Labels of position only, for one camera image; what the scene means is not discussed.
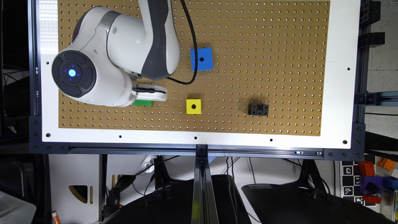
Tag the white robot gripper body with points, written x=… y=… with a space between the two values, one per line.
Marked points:
x=150 y=92

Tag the green block with hole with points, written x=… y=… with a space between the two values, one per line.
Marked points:
x=143 y=103

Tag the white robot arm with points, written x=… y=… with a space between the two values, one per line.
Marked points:
x=110 y=51

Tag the yellow block with hole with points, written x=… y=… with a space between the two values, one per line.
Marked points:
x=193 y=106

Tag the blue block with hole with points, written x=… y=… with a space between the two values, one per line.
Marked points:
x=205 y=59

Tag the black interlocking brick block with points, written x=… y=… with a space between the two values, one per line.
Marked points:
x=258 y=109

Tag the black chair left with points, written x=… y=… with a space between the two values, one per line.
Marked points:
x=177 y=207

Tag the black chair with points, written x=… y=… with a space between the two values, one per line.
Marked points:
x=177 y=207
x=288 y=204

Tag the brown pegboard panel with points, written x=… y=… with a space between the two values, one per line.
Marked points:
x=269 y=52

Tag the black chair right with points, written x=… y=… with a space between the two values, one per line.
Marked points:
x=288 y=204

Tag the black white fiducial marker sheet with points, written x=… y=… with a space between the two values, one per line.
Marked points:
x=350 y=183

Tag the black brick stack top right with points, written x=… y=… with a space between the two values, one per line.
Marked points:
x=370 y=13

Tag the purple toy brick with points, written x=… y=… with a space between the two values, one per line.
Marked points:
x=371 y=184

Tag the red toy brick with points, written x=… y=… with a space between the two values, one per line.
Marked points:
x=371 y=198

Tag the light orange toy brick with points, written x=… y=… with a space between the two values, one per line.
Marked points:
x=386 y=164

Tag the blue toy brick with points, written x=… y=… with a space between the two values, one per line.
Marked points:
x=390 y=182

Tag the aluminium centre support rail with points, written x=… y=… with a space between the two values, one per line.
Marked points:
x=204 y=210

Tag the white table frame board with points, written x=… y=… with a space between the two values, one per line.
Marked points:
x=56 y=22

